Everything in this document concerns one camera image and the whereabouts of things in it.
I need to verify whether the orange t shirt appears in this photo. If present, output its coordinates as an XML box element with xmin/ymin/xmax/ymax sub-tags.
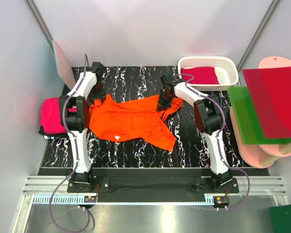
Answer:
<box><xmin>89</xmin><ymin>94</ymin><xmax>183</xmax><ymax>152</ymax></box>

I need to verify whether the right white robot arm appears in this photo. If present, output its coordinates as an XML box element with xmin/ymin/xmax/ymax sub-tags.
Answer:
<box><xmin>157</xmin><ymin>73</ymin><xmax>233</xmax><ymax>193</ymax></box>

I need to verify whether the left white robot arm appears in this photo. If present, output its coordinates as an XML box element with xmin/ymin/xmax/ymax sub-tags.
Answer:
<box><xmin>59</xmin><ymin>62</ymin><xmax>106</xmax><ymax>193</ymax></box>

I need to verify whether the dark red t shirt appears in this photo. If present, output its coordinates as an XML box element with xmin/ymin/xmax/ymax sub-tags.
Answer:
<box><xmin>180</xmin><ymin>67</ymin><xmax>219</xmax><ymax>85</ymax></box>

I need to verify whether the folded pink t shirt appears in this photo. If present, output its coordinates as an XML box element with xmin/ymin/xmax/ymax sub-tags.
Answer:
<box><xmin>39</xmin><ymin>98</ymin><xmax>67</xmax><ymax>134</ymax></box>

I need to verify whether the white plastic basket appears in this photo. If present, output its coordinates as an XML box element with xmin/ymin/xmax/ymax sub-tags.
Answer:
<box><xmin>178</xmin><ymin>56</ymin><xmax>239</xmax><ymax>91</ymax></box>

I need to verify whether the folded black t shirt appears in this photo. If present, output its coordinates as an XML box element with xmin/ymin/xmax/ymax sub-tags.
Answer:
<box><xmin>38</xmin><ymin>126</ymin><xmax>69</xmax><ymax>139</ymax></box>

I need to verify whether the green plastic board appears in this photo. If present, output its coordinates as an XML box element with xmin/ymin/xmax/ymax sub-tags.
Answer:
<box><xmin>227</xmin><ymin>86</ymin><xmax>291</xmax><ymax>145</ymax></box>

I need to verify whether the red plastic board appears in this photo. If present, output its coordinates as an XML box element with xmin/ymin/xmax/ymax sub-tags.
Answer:
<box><xmin>242</xmin><ymin>67</ymin><xmax>291</xmax><ymax>139</ymax></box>

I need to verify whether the pink wooden stand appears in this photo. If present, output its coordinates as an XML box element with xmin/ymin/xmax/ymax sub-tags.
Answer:
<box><xmin>229</xmin><ymin>56</ymin><xmax>291</xmax><ymax>168</ymax></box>

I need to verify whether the dark green board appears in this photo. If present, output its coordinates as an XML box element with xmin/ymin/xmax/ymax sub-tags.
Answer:
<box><xmin>269</xmin><ymin>204</ymin><xmax>291</xmax><ymax>233</ymax></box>

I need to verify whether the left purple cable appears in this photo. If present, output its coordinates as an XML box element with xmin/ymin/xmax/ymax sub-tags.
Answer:
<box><xmin>49</xmin><ymin>53</ymin><xmax>96</xmax><ymax>232</ymax></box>

